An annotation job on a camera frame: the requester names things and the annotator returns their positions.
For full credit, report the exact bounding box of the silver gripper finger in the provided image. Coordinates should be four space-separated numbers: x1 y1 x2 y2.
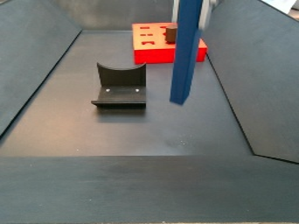
172 0 180 23
199 0 219 30

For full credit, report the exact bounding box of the blue rectangular block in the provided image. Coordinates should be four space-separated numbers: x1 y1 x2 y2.
170 0 202 105

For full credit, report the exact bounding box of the red shape sorting board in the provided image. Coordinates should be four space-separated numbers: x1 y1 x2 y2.
131 22 208 65

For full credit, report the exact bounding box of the brown peg block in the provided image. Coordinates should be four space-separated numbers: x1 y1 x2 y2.
164 24 178 44

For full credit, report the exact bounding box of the black curved holder stand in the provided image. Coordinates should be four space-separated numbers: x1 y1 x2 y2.
91 64 146 108

